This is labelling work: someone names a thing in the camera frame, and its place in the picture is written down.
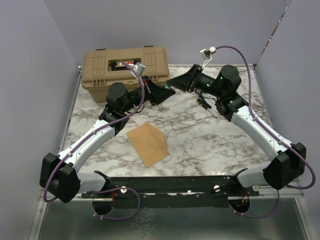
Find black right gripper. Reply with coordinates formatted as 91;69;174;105
166;63;225;99

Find brown paper envelope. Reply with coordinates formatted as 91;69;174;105
126;122;169;168

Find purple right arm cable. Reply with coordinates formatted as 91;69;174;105
212;44;316;218

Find black yellow screwdriver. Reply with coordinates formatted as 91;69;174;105
196;98;217;118

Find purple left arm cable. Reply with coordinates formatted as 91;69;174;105
43;61;147;221

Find aluminium frame rail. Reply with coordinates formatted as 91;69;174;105
38;178;305;202

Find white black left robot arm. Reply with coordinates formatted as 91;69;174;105
39;76;176;203

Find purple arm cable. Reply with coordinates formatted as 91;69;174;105
43;61;147;221
212;44;316;218

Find blue handled pliers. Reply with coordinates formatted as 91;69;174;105
197;92;206;99

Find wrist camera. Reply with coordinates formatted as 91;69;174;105
127;61;146;78
199;46;217;69

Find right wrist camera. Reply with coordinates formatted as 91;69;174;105
199;46;217;69

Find tan plastic tool case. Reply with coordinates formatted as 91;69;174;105
81;45;170;103

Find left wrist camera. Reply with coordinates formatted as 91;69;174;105
127;61;146;78

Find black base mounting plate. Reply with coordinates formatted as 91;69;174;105
81;175;259;208

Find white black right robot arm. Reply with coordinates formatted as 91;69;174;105
166;64;307;196

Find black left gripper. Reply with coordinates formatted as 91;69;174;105
122;75;176;113

